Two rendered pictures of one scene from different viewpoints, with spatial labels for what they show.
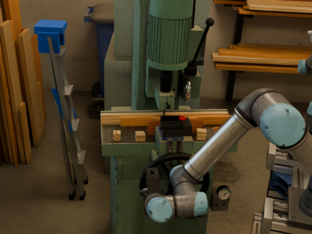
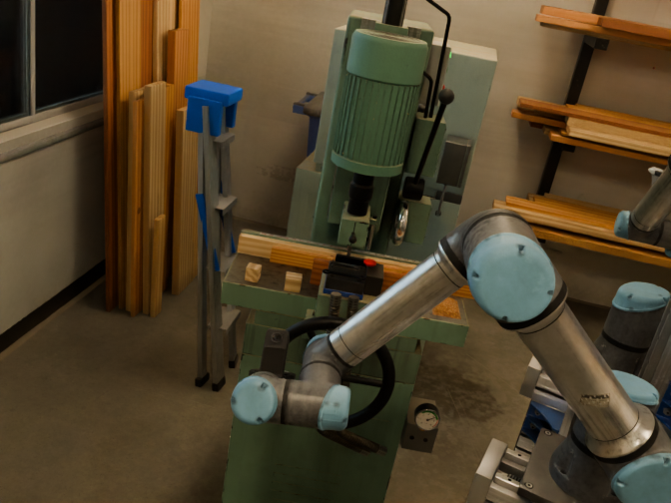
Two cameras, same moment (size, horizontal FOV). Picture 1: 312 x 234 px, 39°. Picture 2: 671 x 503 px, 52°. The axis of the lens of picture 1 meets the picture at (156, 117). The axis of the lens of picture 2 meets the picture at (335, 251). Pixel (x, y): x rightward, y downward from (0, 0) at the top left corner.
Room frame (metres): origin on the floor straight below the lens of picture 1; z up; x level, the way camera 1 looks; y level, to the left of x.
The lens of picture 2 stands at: (0.20, -0.26, 1.66)
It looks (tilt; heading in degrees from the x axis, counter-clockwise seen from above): 23 degrees down; 9
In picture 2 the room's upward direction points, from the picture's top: 11 degrees clockwise
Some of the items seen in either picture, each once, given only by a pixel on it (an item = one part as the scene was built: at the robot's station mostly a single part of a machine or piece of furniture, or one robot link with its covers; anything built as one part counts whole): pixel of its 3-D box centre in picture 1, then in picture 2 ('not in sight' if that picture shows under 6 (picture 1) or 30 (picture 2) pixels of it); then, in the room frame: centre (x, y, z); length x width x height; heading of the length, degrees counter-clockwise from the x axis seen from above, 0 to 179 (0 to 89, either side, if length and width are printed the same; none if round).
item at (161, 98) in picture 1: (164, 97); (354, 227); (1.83, -0.03, 1.03); 0.14 x 0.07 x 0.09; 10
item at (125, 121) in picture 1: (185, 120); (384, 273); (1.83, -0.14, 0.92); 0.60 x 0.02 x 0.04; 100
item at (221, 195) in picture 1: (223, 193); (425, 418); (1.65, -0.33, 0.65); 0.06 x 0.04 x 0.08; 100
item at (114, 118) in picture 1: (165, 117); (351, 262); (1.83, -0.04, 0.93); 0.60 x 0.02 x 0.05; 100
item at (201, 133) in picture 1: (201, 133); not in sight; (1.70, -0.20, 0.92); 0.04 x 0.03 x 0.04; 89
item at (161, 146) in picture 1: (173, 142); (346, 303); (1.62, -0.08, 0.92); 0.15 x 0.13 x 0.09; 100
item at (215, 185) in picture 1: (217, 196); (419, 424); (1.72, -0.32, 0.58); 0.12 x 0.08 x 0.08; 10
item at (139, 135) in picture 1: (140, 136); (293, 281); (1.66, 0.06, 0.92); 0.04 x 0.04 x 0.03; 13
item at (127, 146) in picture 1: (169, 141); (344, 303); (1.71, -0.07, 0.87); 0.61 x 0.30 x 0.06; 100
